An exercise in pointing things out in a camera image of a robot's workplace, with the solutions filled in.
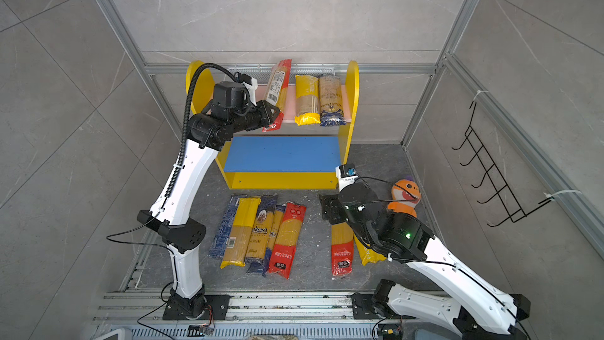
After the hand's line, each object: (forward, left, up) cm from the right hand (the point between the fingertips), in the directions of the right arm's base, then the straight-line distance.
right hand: (330, 192), depth 65 cm
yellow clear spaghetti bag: (-8, -14, -29) cm, 33 cm away
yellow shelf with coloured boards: (+26, +9, -15) cm, 32 cm away
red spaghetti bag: (-7, +15, -28) cm, 32 cm away
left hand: (+23, +15, +14) cm, 31 cm away
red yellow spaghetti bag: (-6, -5, -28) cm, 29 cm away
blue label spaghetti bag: (-2, +24, -26) cm, 36 cm away
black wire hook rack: (-2, -50, -1) cm, 50 cm away
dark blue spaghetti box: (0, +39, -27) cm, 47 cm away
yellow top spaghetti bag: (+5, +31, -26) cm, 41 cm away
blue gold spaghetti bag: (+6, +18, -29) cm, 35 cm away
